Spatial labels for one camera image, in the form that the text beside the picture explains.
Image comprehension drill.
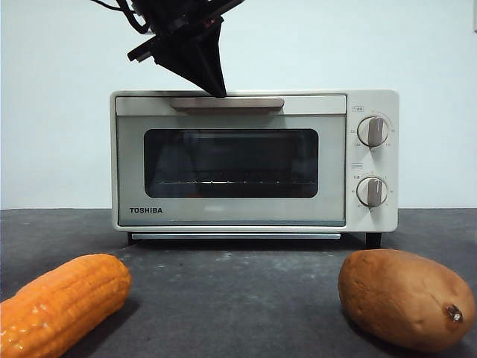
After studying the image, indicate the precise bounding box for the glass oven door with handle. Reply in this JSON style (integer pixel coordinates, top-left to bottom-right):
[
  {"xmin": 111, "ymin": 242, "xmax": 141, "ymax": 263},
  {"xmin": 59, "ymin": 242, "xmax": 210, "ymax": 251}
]
[{"xmin": 115, "ymin": 95, "xmax": 347, "ymax": 227}]

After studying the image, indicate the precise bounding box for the cream Toshiba toaster oven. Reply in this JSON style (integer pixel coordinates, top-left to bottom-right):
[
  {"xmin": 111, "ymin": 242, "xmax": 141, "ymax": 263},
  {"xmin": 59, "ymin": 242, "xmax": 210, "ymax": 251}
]
[{"xmin": 110, "ymin": 88, "xmax": 400, "ymax": 249}]

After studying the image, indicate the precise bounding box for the beige oven knob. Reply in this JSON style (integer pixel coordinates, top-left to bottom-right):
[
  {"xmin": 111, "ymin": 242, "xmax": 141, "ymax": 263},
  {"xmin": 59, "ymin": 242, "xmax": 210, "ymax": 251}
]
[
  {"xmin": 356, "ymin": 116, "xmax": 388, "ymax": 147},
  {"xmin": 356, "ymin": 176, "xmax": 388, "ymax": 208}
]

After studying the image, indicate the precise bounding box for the orange corn cob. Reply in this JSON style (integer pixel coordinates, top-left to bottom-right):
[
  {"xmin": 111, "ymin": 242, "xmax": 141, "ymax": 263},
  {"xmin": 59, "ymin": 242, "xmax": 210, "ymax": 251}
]
[{"xmin": 0, "ymin": 254, "xmax": 133, "ymax": 358}]

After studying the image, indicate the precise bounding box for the brown sweet potato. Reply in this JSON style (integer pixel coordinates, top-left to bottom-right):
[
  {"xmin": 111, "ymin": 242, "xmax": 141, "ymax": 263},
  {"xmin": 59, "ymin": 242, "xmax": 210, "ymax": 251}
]
[{"xmin": 338, "ymin": 248, "xmax": 476, "ymax": 354}]

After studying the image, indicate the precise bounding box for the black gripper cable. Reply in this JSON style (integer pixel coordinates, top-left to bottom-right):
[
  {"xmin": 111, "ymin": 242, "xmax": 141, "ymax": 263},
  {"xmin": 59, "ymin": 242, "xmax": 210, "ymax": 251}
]
[{"xmin": 91, "ymin": 0, "xmax": 154, "ymax": 35}]

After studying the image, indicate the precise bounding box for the wire oven rack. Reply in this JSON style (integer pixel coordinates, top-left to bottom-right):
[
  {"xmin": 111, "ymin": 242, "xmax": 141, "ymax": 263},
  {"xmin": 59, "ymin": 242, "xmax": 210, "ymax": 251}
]
[{"xmin": 154, "ymin": 180, "xmax": 316, "ymax": 186}]

